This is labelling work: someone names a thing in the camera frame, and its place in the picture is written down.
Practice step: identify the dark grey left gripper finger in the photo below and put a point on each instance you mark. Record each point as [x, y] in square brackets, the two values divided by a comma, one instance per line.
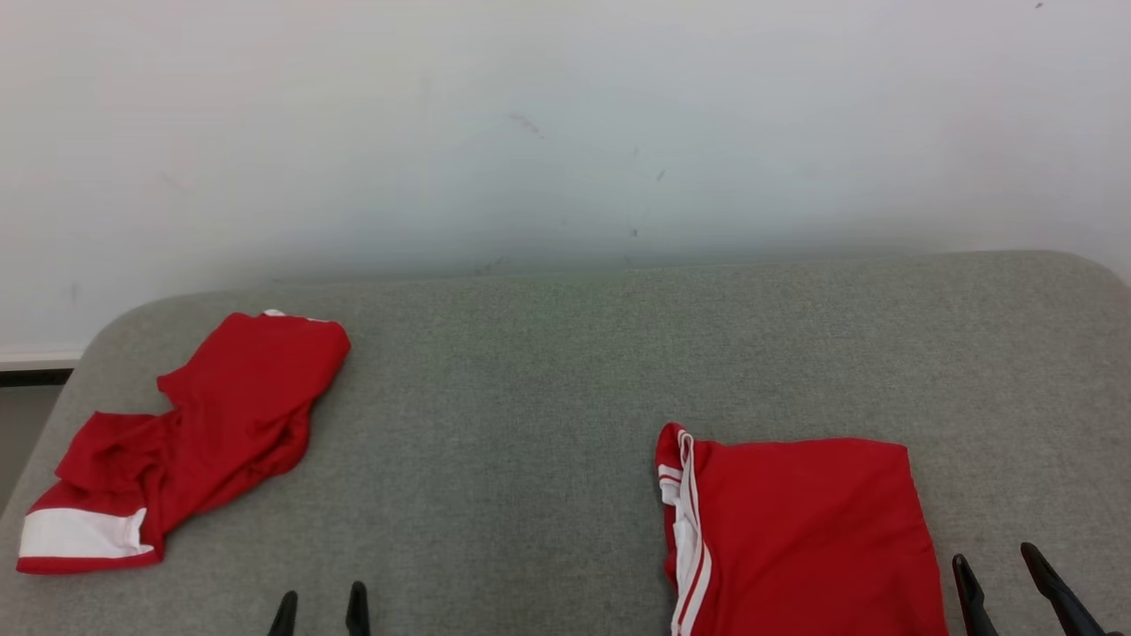
[357, 614]
[284, 618]

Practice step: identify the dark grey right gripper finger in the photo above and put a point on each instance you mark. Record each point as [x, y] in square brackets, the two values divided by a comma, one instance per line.
[974, 605]
[1060, 601]

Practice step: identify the red jersey with white sleeves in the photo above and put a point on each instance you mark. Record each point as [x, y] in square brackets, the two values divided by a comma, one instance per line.
[804, 539]

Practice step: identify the red shorts with white band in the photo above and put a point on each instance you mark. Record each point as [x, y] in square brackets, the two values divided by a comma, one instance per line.
[221, 415]

